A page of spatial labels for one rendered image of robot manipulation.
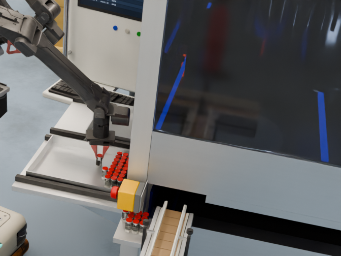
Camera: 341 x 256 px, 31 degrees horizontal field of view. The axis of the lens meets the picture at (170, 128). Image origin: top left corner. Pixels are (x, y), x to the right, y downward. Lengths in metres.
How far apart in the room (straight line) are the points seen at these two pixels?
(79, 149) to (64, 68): 0.50
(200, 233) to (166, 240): 0.19
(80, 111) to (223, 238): 0.91
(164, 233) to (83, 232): 1.45
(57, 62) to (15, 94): 2.68
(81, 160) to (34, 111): 2.12
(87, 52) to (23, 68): 2.05
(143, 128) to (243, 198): 0.39
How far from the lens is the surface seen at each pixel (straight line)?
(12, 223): 2.97
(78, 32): 2.98
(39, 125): 4.23
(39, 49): 1.90
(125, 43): 2.89
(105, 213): 2.22
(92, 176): 2.22
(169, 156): 1.91
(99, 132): 2.17
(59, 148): 2.36
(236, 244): 2.07
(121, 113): 2.12
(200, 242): 2.08
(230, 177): 1.92
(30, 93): 4.63
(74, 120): 2.55
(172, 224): 1.96
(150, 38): 1.74
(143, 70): 1.79
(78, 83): 2.00
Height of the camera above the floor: 2.17
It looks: 30 degrees down
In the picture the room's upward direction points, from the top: 8 degrees clockwise
